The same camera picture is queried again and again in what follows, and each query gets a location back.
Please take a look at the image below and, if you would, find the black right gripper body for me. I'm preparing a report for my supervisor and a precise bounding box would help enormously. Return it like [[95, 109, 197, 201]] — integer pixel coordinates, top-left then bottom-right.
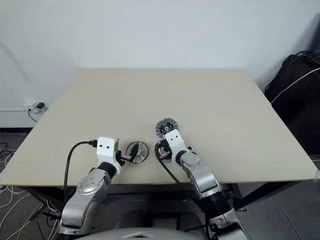
[[157, 139, 173, 162]]

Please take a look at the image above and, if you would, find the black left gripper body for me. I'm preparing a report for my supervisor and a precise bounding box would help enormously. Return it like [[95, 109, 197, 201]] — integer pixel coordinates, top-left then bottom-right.
[[116, 149, 131, 166]]

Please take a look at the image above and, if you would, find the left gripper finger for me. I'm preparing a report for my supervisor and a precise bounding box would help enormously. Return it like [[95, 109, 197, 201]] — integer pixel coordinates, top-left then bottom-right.
[[126, 146, 140, 161]]

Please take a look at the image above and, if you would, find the round black disc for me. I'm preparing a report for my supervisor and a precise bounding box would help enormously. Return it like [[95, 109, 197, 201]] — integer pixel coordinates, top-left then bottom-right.
[[124, 140, 150, 165]]

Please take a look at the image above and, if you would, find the round grey motor housing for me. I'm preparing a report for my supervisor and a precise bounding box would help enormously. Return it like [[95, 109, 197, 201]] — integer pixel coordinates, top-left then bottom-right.
[[154, 117, 179, 139]]

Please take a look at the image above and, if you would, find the grey robot torso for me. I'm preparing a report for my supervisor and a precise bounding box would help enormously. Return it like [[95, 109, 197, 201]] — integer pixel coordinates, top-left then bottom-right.
[[86, 226, 200, 240]]

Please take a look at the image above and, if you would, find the black fabric bag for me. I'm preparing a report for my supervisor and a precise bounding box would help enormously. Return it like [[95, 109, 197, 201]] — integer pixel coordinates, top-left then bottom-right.
[[264, 51, 320, 157]]

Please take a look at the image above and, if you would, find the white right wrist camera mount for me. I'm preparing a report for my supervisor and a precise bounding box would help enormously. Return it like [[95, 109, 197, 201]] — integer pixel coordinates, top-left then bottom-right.
[[162, 128, 193, 165]]

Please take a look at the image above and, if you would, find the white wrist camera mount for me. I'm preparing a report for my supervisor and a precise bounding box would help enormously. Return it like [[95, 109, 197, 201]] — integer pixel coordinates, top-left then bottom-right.
[[96, 136, 123, 175], [162, 128, 193, 165]]

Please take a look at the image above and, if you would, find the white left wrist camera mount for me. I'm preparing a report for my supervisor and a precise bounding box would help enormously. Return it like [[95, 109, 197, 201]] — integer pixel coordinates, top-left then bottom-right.
[[96, 136, 123, 175]]

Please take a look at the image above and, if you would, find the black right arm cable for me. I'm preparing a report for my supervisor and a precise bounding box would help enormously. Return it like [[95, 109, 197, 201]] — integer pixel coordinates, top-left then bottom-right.
[[153, 140, 213, 240]]

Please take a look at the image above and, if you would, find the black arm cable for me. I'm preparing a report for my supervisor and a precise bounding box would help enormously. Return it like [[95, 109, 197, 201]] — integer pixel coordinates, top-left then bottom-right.
[[153, 140, 213, 240], [63, 139, 99, 203]]

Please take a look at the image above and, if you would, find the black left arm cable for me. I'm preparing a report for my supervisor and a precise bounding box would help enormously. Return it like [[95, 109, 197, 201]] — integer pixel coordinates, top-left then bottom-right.
[[63, 139, 99, 203]]

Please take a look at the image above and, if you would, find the black adapter cable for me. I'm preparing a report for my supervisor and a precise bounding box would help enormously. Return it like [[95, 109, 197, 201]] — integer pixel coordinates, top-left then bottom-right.
[[27, 107, 40, 123]]

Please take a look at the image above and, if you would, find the black table frame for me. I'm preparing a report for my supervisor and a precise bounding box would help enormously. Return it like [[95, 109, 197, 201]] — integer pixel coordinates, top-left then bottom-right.
[[24, 183, 313, 212]]

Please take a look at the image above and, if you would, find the white floor cable tangle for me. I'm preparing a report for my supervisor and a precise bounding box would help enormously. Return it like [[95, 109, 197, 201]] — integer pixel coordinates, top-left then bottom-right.
[[0, 142, 63, 227]]

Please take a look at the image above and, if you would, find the white cable on bag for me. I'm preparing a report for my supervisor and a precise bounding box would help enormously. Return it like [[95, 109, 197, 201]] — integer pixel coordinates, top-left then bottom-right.
[[270, 67, 320, 104]]

